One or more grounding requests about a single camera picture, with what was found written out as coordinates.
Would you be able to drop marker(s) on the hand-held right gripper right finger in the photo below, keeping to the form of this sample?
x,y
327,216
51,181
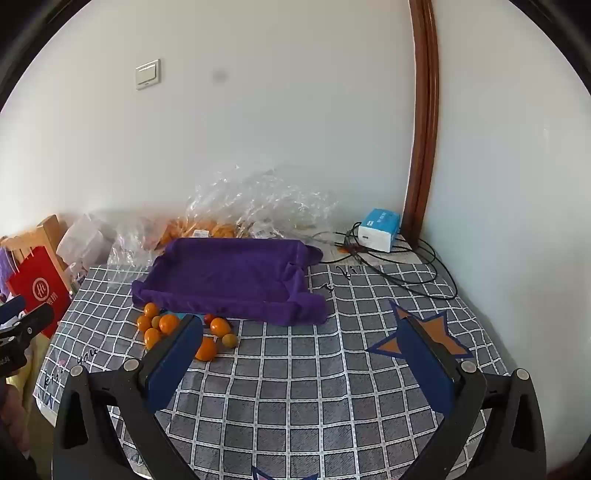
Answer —
x,y
429,369

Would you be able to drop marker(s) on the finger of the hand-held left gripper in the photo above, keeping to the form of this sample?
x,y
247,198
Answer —
x,y
30,323
11,308

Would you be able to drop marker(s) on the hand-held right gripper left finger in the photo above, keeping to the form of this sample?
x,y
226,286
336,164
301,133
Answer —
x,y
175,364

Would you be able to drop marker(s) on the orange mandarin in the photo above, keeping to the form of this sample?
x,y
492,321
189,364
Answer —
x,y
169,323
152,338
220,326
206,348

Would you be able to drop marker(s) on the yellow-green round fruit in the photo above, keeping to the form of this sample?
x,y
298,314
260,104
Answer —
x,y
156,321
229,341

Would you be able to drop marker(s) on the small orange kumquat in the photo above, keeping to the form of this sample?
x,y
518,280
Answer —
x,y
151,309
144,323

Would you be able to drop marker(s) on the purple towel-lined tray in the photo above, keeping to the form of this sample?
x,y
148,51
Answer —
x,y
231,272

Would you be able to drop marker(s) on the person's left hand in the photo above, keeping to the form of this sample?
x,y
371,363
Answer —
x,y
10,410

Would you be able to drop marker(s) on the red paper bag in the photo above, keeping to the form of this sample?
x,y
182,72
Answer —
x,y
39,286

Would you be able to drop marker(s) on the purple cloth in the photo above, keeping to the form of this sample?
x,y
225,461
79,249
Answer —
x,y
5,272

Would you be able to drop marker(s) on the wooden chair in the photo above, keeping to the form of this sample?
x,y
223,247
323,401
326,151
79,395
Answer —
x,y
44,235

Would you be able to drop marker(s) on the white plastic bag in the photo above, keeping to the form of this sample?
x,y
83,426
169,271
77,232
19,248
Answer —
x,y
82,237

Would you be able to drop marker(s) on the grey checked tablecloth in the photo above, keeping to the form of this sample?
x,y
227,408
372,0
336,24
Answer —
x,y
295,392

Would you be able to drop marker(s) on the small clear plastic bag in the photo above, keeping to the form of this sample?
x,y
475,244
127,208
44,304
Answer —
x,y
131,249

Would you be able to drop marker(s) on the clear plastic bag of oranges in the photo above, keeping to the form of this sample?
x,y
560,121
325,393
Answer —
x,y
203,228

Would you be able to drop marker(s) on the blue and white tissue box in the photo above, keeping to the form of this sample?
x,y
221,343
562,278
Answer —
x,y
376,230

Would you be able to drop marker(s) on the crumpled clear plastic bag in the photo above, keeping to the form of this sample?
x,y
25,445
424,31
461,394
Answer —
x,y
272,198

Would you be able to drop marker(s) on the brown wooden door frame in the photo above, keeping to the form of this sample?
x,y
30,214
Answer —
x,y
425,115

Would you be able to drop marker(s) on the white light switch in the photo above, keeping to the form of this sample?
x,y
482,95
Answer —
x,y
148,74

